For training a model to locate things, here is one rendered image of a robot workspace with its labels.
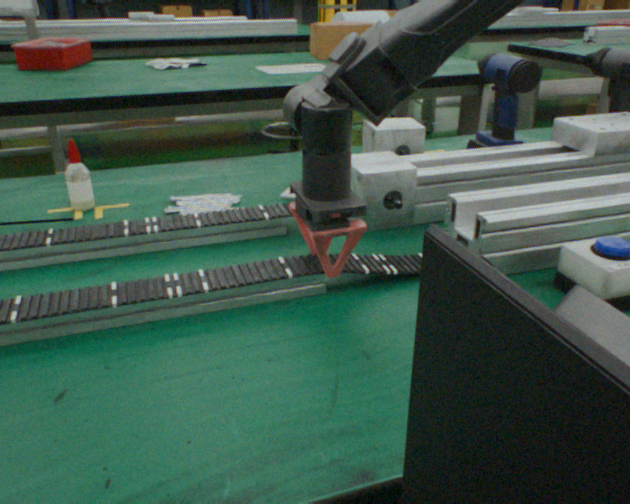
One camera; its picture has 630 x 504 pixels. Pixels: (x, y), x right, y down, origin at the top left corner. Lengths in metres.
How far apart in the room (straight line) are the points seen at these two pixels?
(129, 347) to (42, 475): 0.17
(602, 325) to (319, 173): 0.46
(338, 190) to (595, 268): 0.31
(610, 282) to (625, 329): 0.50
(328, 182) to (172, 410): 0.29
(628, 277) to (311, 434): 0.41
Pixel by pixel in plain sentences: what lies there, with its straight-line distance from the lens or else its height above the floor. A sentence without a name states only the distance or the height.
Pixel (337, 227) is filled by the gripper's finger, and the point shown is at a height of 0.88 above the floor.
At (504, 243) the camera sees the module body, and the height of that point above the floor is 0.83.
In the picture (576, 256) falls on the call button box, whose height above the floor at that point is 0.83.
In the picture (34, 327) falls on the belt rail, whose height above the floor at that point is 0.79.
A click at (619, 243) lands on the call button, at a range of 0.76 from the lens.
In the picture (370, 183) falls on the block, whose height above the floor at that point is 0.86.
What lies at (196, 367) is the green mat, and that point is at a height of 0.78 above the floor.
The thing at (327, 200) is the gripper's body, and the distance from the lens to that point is 0.65.
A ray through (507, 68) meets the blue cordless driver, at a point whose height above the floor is 0.98.
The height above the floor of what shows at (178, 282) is 0.81.
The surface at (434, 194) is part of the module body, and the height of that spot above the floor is 0.83.
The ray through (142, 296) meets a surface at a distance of 0.67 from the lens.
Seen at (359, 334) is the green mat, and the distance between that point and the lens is 0.64.
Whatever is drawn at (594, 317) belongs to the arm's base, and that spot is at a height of 1.02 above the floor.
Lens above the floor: 1.14
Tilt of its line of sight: 26 degrees down
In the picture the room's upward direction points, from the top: straight up
